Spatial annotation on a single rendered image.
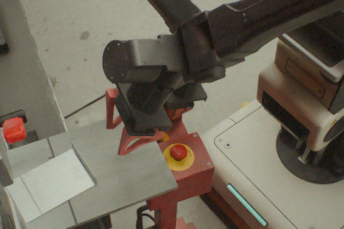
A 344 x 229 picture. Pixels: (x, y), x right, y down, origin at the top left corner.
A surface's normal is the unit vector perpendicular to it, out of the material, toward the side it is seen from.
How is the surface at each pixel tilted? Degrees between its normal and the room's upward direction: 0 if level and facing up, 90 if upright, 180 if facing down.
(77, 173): 0
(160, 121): 31
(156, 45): 41
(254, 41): 109
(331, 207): 0
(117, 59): 60
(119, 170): 0
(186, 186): 90
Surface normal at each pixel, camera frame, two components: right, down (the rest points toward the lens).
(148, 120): 0.49, -0.66
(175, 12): 0.69, 0.44
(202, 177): 0.36, 0.76
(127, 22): 0.02, -0.59
